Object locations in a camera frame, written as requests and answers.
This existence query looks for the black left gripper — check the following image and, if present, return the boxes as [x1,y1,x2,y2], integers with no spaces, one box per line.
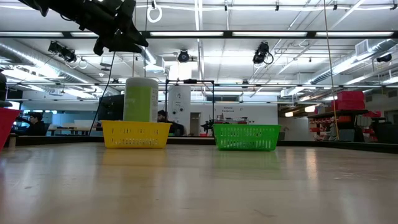
[46,0,149,57]

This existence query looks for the red plastic basket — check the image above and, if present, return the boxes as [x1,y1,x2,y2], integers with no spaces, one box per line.
[0,108,22,152]

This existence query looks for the green white wipes canister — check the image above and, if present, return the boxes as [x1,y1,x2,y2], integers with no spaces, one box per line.
[123,77,159,123]

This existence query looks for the black background monitor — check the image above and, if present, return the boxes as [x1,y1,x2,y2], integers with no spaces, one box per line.
[98,94,125,122]

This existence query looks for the yellow plastic basket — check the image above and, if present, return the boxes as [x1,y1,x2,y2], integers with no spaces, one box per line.
[101,119,172,149]

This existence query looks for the person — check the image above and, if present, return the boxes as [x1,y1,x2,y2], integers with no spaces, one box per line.
[26,111,47,136]
[157,109,185,137]

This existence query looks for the black overhead rig beam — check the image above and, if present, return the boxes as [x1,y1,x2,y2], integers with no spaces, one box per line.
[0,30,398,40]

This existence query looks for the green plastic basket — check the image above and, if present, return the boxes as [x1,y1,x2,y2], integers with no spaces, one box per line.
[213,123,282,152]

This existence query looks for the dark storage shelf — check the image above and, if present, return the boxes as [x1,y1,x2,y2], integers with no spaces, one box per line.
[307,108,371,142]

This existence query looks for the red storage bin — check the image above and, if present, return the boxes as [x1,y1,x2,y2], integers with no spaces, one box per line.
[331,100,366,111]
[337,90,365,102]

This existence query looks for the white cable loop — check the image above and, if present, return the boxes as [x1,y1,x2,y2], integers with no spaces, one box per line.
[147,4,163,24]

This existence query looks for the black hanging cable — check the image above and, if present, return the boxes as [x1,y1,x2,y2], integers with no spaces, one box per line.
[88,51,116,137]

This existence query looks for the black hanging camera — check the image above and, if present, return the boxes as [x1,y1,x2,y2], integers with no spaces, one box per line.
[47,40,78,63]
[252,41,274,67]

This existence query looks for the black overhead camera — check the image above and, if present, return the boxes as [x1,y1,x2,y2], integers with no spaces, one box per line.
[177,49,191,63]

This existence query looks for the yellow hanging cord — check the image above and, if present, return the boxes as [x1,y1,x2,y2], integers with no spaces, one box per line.
[322,0,340,141]

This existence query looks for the black aluminium table frame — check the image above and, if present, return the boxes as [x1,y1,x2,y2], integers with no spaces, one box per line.
[0,133,398,154]

